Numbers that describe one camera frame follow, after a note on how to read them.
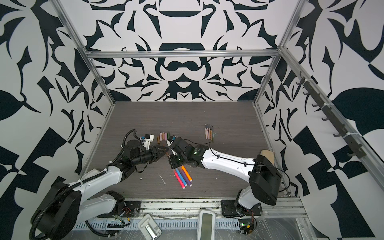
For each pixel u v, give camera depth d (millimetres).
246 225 711
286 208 760
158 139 991
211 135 1018
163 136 996
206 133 1019
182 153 594
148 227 685
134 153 652
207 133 1019
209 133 1019
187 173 850
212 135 1018
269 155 908
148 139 789
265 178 424
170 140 715
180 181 829
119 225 729
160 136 993
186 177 833
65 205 413
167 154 792
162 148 785
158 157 730
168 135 1016
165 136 995
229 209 738
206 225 672
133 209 733
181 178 830
